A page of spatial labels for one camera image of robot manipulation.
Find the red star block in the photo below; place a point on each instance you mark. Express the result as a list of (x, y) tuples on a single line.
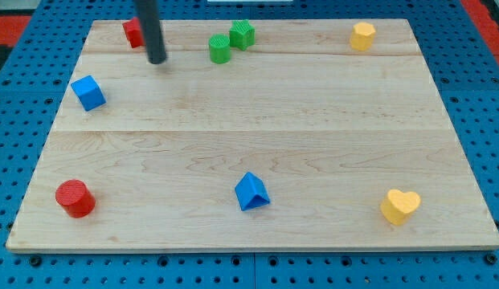
[(133, 33)]

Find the green star block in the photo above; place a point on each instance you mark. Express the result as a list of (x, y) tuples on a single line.
[(242, 34)]

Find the blue triangular prism block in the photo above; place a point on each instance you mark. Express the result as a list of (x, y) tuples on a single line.
[(251, 192)]

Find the light wooden board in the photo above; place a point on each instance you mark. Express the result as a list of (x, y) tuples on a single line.
[(329, 130)]

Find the green cylinder block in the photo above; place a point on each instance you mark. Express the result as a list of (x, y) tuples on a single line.
[(219, 48)]

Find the yellow hexagon block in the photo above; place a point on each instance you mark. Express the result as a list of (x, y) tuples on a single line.
[(362, 36)]

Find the yellow heart block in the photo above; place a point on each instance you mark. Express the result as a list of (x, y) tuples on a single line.
[(398, 206)]

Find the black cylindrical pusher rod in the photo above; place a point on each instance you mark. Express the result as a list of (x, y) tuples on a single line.
[(147, 12)]

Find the blue cube block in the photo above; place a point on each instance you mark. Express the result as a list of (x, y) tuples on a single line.
[(88, 92)]

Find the red cylinder block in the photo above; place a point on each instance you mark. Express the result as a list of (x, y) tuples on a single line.
[(75, 198)]

